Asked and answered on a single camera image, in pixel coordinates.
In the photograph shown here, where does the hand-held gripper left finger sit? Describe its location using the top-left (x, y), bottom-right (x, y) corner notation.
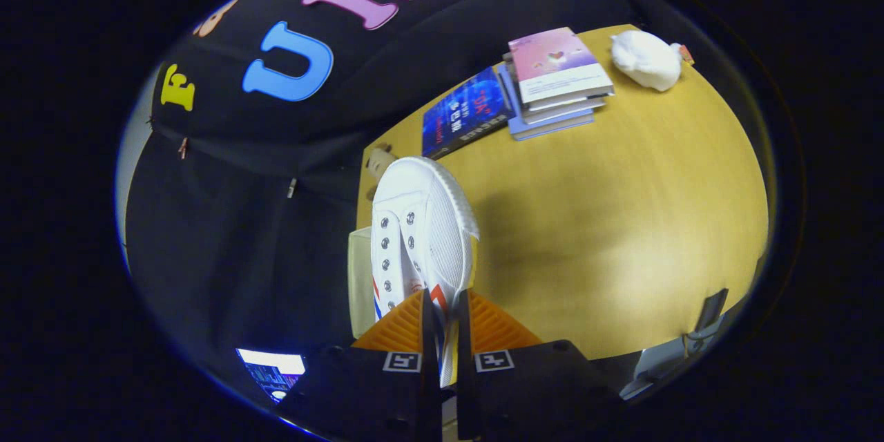
top-left (275, 290), bottom-right (443, 442)

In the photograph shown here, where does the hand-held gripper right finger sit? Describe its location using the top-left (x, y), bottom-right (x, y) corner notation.
top-left (455, 290), bottom-right (624, 442)

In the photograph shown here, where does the beige fabric storage box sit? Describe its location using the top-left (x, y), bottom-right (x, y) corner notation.
top-left (347, 227), bottom-right (378, 340)

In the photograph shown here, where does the white canvas shoe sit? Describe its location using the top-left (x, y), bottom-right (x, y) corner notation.
top-left (369, 155), bottom-right (481, 388)

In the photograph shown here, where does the computer screen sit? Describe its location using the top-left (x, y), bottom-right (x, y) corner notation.
top-left (237, 348), bottom-right (306, 403)

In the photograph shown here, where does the dark metal stand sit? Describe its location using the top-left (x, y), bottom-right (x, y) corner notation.
top-left (682, 288), bottom-right (731, 361)

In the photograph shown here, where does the beige plush dog toy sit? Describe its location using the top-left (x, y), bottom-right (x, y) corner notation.
top-left (364, 144), bottom-right (399, 202)

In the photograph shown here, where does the light blue book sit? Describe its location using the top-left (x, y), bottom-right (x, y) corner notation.
top-left (497, 64), bottom-right (595, 142)

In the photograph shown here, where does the grey book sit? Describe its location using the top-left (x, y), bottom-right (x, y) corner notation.
top-left (502, 52), bottom-right (608, 125)

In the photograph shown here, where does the dark blue book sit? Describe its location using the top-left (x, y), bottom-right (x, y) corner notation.
top-left (421, 66), bottom-right (513, 159)

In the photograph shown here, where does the pink cover book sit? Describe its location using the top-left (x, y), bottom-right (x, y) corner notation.
top-left (508, 27), bottom-right (615, 106)

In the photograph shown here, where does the white plush toy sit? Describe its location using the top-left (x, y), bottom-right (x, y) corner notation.
top-left (611, 30), bottom-right (695, 93)

